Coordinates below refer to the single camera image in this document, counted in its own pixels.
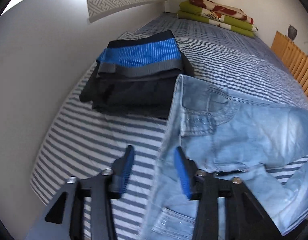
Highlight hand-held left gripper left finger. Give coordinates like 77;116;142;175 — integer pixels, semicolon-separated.
25;145;135;240

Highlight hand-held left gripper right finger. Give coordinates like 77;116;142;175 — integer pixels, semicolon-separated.
174;146;282;240

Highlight light blue jeans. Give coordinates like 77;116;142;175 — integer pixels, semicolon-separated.
141;74;308;240

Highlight blue white striped quilt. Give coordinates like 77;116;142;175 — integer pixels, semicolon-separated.
30;12;308;240

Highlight black folded clothes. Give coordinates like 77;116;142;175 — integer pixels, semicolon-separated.
79;55;196;120

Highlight blue striped folded garment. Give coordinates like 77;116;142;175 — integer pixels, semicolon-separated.
96;30;183;78

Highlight green patterned folded blanket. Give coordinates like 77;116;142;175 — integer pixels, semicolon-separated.
177;0;258;38

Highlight red patterned folded blanket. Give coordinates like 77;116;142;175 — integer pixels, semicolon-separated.
189;0;254;25

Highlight dark ceramic vase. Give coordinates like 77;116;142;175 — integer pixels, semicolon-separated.
288;24;298;40

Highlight wooden slatted bed rail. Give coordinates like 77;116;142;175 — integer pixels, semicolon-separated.
270;31;308;98

